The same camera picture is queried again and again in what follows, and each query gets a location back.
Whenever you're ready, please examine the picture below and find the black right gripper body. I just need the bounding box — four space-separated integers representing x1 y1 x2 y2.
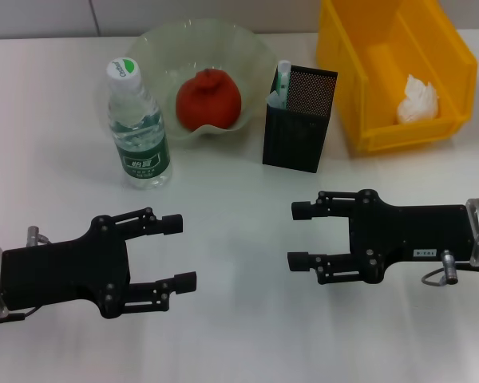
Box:
345 189 475 285

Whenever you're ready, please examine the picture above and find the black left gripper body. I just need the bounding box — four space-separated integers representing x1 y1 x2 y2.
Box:
1 215 133 320

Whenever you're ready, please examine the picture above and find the black mesh pen holder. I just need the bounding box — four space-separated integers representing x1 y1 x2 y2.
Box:
262 62 339 174

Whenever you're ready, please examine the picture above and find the clear green-label water bottle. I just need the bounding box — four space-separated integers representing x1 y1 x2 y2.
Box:
105 57 173 191

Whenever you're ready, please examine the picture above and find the white paper ball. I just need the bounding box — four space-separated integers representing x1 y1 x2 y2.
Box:
396 73 441 125

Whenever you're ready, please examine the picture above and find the orange knitted toy fruit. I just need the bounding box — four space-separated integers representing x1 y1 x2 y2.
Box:
175 68 243 131

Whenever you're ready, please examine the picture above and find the green utility knife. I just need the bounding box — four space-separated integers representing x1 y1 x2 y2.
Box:
276 59 292 111

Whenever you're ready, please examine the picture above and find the green wavy glass fruit bowl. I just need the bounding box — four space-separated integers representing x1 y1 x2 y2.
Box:
121 18 279 151

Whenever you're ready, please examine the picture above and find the yellow plastic storage bin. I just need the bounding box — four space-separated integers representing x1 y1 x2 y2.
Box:
315 0 479 155

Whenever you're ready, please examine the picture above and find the right arm cable with plug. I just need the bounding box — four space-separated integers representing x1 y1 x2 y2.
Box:
420 249 479 287

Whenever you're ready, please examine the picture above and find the arm cable with plug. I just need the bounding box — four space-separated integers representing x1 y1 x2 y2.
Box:
420 249 479 287
0 225 53 322

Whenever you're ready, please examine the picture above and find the left arm cable with plug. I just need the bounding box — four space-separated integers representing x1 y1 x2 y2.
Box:
0 225 53 322

